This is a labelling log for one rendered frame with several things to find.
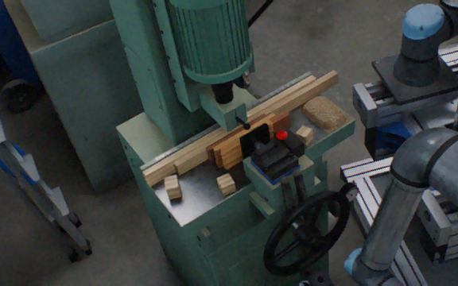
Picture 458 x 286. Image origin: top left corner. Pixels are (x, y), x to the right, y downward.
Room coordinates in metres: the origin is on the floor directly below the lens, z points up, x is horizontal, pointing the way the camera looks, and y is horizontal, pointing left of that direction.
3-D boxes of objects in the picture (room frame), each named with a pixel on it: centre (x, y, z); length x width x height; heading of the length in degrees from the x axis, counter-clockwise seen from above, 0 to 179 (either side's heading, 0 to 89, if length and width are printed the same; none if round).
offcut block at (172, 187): (1.03, 0.17, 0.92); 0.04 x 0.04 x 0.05; 2
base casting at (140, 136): (1.29, 0.04, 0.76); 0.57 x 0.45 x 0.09; 26
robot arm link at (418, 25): (1.42, -0.66, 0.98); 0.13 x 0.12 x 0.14; 110
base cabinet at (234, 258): (1.29, 0.04, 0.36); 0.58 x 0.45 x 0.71; 26
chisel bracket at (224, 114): (1.20, -0.01, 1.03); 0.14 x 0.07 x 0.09; 26
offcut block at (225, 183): (1.01, 0.03, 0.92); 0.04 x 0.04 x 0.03; 17
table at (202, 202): (1.10, -0.08, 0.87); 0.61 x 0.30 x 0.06; 116
